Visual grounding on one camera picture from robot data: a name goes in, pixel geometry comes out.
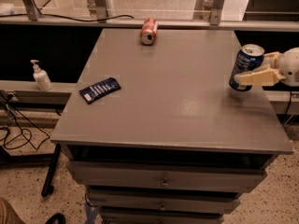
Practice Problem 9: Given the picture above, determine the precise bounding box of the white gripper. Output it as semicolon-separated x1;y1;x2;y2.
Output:
234;48;299;87

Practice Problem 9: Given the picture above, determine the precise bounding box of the grey drawer cabinet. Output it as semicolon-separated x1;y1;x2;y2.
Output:
51;29;292;218

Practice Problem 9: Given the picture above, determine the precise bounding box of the black floor cable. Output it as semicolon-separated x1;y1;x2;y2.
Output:
0;91;64;151

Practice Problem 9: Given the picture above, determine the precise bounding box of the middle drawer with knob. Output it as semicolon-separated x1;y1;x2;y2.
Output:
88;189;240;215

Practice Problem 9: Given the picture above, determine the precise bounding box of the white pump dispenser bottle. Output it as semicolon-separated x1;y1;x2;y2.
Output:
31;60;52;91

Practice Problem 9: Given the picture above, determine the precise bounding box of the blue tape cross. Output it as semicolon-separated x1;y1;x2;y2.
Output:
84;203;99;224

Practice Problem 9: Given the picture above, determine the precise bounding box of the bottom drawer with knob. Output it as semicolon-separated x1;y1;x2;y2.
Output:
100;209;223;224

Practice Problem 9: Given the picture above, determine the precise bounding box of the black shoe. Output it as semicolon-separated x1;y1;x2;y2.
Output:
45;213;66;224

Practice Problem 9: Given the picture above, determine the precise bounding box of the black metal stand leg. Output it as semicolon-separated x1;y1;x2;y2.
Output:
41;144;61;197

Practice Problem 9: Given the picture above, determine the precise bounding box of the drawer with knob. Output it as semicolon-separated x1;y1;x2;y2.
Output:
100;209;223;224
88;189;240;215
66;161;266;193

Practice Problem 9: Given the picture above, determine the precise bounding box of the red coke can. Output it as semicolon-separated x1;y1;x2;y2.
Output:
140;18;158;45

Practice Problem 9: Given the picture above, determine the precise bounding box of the top drawer with knob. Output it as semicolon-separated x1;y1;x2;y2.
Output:
66;161;266;193

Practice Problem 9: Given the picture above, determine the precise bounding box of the tan trouser leg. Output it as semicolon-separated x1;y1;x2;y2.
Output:
0;197;25;224

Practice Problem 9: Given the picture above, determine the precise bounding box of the black cable on ledge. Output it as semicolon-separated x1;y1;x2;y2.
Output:
0;12;135;22

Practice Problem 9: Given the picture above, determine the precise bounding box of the blue pepsi can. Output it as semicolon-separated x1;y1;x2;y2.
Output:
229;44;264;91

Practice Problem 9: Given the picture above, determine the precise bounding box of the dark blue snack packet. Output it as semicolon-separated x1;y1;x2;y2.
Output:
79;77;121;105

